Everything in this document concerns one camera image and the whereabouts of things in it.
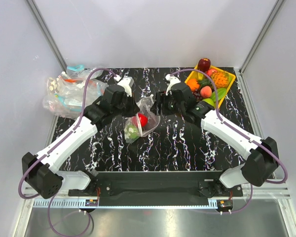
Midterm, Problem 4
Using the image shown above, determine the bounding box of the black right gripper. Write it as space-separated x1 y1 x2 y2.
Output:
150 91 185 117

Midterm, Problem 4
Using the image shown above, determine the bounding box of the bright red apple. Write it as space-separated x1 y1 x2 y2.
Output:
138 113 148 127

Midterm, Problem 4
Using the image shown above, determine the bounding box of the wrinkled green round fruit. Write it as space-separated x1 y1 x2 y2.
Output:
124 124 140 139

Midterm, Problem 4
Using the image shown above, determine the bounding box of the clear zip top bag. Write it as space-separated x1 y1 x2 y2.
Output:
124 94 160 143

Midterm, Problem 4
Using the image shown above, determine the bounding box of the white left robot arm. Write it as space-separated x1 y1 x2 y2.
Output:
21 83 139 199

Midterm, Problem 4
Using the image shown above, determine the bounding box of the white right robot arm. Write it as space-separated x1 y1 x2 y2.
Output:
151 82 279 196

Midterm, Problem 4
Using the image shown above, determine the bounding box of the pile of clear zip bags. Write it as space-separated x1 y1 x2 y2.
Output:
42 65 108 119

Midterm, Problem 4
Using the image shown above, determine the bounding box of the dark purple grape bunch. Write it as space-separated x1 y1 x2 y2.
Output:
192 91 204 102

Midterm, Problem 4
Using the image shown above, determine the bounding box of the orange fruit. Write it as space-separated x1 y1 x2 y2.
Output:
186 79 200 92

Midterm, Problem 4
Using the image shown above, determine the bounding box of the pink peach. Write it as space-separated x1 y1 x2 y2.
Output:
200 86 212 99

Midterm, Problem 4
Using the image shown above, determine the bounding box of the smooth green apple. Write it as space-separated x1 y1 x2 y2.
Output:
202 98 215 107

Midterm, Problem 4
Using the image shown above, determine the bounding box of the yellow plastic fruit tray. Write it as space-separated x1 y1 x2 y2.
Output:
185 65 236 108

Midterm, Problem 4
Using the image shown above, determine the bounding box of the green star fruit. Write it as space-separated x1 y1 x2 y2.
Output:
210 88 227 102

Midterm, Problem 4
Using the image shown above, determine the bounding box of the dark red apple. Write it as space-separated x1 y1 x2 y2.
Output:
197 58 211 72

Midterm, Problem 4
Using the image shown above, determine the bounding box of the orange pineapple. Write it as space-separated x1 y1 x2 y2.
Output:
210 71 229 89

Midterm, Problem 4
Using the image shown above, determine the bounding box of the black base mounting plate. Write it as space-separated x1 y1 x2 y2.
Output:
69 171 243 198

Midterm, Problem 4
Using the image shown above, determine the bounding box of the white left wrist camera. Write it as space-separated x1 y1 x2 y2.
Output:
114 75 134 97

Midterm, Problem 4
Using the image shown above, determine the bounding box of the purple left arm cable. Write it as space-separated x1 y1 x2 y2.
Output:
17 68 121 235

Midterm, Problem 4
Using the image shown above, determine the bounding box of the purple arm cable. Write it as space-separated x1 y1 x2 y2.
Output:
17 68 121 235
169 68 288 214

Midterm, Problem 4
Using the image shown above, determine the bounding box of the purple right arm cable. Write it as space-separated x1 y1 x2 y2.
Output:
169 68 288 214

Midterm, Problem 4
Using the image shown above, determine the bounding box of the aluminium frame rail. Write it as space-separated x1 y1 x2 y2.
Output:
31 183 290 212

